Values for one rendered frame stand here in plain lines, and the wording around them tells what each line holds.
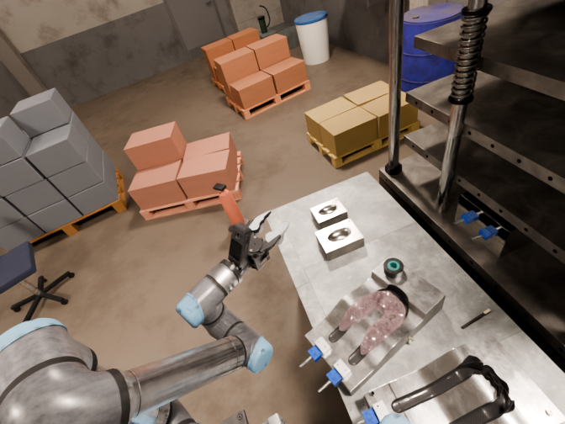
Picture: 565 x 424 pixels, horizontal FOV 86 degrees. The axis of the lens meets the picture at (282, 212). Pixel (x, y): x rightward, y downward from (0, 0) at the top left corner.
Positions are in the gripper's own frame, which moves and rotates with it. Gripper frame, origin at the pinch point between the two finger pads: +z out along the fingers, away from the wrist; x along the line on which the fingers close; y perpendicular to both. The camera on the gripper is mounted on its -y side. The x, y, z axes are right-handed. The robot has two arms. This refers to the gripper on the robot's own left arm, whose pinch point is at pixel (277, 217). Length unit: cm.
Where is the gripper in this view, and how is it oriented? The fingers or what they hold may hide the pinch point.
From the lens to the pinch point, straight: 86.6
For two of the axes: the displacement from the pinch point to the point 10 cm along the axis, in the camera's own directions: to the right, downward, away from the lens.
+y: 1.3, 6.4, 7.5
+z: 6.3, -6.4, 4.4
